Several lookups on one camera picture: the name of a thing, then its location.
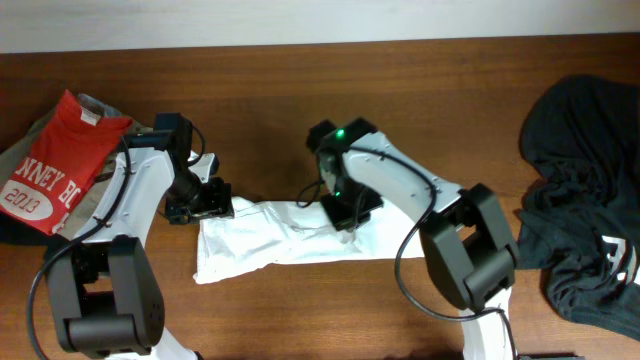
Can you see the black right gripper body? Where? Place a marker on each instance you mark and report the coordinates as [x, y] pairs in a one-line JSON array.
[[351, 202]]

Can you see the red printed t-shirt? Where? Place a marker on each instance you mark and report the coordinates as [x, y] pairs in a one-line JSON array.
[[45, 185]]

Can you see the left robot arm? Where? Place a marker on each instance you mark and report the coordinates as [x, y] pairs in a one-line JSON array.
[[105, 300]]

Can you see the dark green black garment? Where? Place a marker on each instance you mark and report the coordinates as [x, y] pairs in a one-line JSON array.
[[580, 220]]

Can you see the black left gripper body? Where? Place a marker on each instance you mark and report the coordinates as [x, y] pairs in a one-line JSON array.
[[190, 196]]

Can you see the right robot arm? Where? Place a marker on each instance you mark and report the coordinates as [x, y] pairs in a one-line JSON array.
[[469, 250]]

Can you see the folded black garment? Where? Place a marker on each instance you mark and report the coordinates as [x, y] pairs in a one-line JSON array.
[[16, 232]]

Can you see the white robot print t-shirt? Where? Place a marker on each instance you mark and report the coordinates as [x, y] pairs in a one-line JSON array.
[[281, 233]]

